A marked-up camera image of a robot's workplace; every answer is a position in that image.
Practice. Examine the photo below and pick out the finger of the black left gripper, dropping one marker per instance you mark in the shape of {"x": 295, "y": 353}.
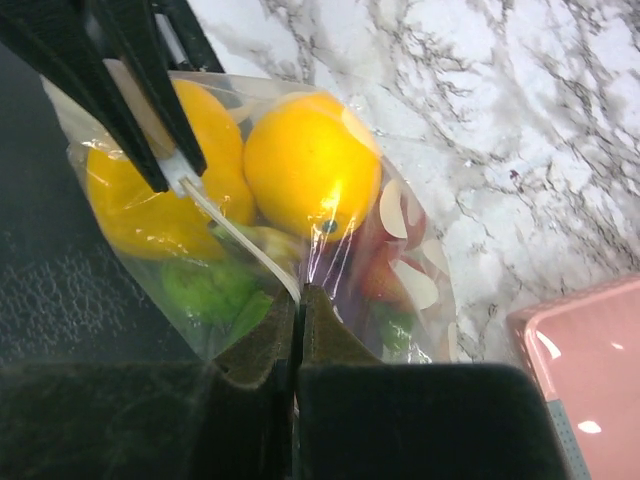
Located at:
{"x": 50, "y": 37}
{"x": 144, "y": 81}

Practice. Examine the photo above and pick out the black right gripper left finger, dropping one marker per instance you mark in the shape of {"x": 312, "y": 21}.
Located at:
{"x": 227, "y": 418}

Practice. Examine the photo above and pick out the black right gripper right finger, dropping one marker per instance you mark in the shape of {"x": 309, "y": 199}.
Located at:
{"x": 360, "y": 418}

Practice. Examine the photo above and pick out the green toy lettuce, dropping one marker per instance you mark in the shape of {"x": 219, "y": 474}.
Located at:
{"x": 224, "y": 294}

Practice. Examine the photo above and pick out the red toy watermelon slice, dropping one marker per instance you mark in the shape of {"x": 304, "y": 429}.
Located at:
{"x": 384, "y": 268}

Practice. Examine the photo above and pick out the yellow toy bell pepper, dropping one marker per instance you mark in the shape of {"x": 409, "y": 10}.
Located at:
{"x": 157, "y": 226}

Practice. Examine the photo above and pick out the yellow toy lemon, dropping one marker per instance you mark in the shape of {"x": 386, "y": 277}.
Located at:
{"x": 313, "y": 167}

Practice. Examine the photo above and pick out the clear polka dot zip bag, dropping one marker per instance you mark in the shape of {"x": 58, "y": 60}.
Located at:
{"x": 283, "y": 262}

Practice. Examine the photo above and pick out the pink perforated plastic basket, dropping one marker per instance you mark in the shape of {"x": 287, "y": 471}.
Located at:
{"x": 582, "y": 350}

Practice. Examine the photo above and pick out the black metal front rail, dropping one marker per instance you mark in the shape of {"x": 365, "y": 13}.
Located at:
{"x": 186, "y": 41}

